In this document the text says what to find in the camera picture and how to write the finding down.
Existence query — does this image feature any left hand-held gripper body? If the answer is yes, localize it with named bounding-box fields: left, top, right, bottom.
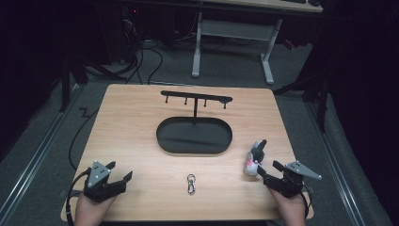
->
left=83, top=160, right=127, bottom=203

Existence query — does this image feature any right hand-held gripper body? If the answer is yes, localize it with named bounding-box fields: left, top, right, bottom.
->
left=263, top=160, right=323, bottom=199

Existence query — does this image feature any hand-held gripper cable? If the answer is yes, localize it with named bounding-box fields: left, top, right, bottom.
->
left=300, top=184, right=313, bottom=220
left=65, top=169, right=92, bottom=226

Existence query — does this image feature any silver carabiner key ring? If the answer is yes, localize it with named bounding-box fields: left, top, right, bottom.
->
left=186, top=173, right=198, bottom=196

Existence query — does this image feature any white-legged desk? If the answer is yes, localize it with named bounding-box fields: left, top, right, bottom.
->
left=191, top=0, right=324, bottom=87

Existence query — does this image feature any metal floor rail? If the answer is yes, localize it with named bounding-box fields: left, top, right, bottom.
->
left=305, top=101, right=367, bottom=226
left=0, top=84, right=83, bottom=220

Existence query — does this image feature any black key rack with tray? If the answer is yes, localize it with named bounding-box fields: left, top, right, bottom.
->
left=155, top=89, right=234, bottom=155

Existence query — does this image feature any person's right hand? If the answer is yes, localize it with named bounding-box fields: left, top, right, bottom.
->
left=267, top=187, right=307, bottom=226

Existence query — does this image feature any bundle of black cables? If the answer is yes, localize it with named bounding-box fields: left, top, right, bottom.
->
left=120, top=12, right=165, bottom=86

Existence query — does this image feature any right hand-held gripper cable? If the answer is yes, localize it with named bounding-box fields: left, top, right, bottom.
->
left=300, top=184, right=313, bottom=220

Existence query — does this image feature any person's left hand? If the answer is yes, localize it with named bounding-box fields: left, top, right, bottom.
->
left=73, top=192, right=118, bottom=226

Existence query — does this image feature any black cable on floor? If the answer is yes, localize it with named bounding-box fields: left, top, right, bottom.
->
left=68, top=107, right=101, bottom=171

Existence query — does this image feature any black metal stand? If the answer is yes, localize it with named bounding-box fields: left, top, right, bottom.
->
left=58, top=55, right=126, bottom=113
left=272, top=70, right=332, bottom=134

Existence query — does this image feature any left hand-held gripper cable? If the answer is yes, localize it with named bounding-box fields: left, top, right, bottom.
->
left=65, top=169, right=92, bottom=226

